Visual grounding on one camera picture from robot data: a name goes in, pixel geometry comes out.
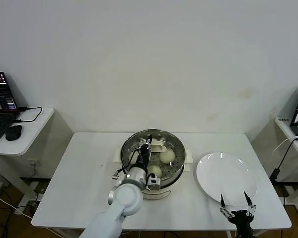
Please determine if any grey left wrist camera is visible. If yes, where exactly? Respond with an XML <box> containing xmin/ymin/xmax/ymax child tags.
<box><xmin>147</xmin><ymin>175</ymin><xmax>162</xmax><ymax>191</ymax></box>

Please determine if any black table foot bar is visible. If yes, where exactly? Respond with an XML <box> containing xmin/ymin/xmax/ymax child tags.
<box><xmin>273</xmin><ymin>181</ymin><xmax>298</xmax><ymax>187</ymax></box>
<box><xmin>19</xmin><ymin>177</ymin><xmax>52</xmax><ymax>184</ymax></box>

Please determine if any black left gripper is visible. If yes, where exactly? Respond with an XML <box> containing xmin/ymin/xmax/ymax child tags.
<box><xmin>133</xmin><ymin>134</ymin><xmax>153</xmax><ymax>168</ymax></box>

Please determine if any black laptop with dark screen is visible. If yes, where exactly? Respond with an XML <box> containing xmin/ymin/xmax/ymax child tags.
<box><xmin>0</xmin><ymin>72</ymin><xmax>20</xmax><ymax>147</ymax></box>

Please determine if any white floor power strip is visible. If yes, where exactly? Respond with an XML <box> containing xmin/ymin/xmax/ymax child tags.
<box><xmin>13</xmin><ymin>202</ymin><xmax>37</xmax><ymax>215</ymax></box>

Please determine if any round white plate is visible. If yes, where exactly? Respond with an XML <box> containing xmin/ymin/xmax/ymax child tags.
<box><xmin>195</xmin><ymin>152</ymin><xmax>258</xmax><ymax>206</ymax></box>

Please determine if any cream electric cooker pot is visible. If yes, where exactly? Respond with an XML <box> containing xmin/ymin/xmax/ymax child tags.
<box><xmin>113</xmin><ymin>146</ymin><xmax>194</xmax><ymax>202</ymax></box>

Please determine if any white side table with sticker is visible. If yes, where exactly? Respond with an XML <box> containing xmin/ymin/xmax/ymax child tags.
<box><xmin>274</xmin><ymin>116</ymin><xmax>298</xmax><ymax>220</ymax></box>

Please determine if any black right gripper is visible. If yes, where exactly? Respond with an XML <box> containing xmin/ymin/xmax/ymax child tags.
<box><xmin>220</xmin><ymin>190</ymin><xmax>257</xmax><ymax>238</ymax></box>

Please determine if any black looped laptop cable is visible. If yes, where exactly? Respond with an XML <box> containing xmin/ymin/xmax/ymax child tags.
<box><xmin>13</xmin><ymin>106</ymin><xmax>43</xmax><ymax>124</ymax></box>

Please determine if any black computer mouse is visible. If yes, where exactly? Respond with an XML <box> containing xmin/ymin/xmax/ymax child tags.
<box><xmin>4</xmin><ymin>124</ymin><xmax>22</xmax><ymax>142</ymax></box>

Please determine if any perforated steel steamer basket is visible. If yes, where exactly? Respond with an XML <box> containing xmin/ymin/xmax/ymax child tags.
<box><xmin>119</xmin><ymin>128</ymin><xmax>186</xmax><ymax>189</ymax></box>

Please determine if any white rounded side table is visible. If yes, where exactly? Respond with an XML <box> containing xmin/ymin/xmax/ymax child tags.
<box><xmin>0</xmin><ymin>107</ymin><xmax>55</xmax><ymax>216</ymax></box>

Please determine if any white charging cable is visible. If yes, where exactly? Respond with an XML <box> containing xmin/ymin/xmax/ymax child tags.
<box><xmin>272</xmin><ymin>135</ymin><xmax>298</xmax><ymax>155</ymax></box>

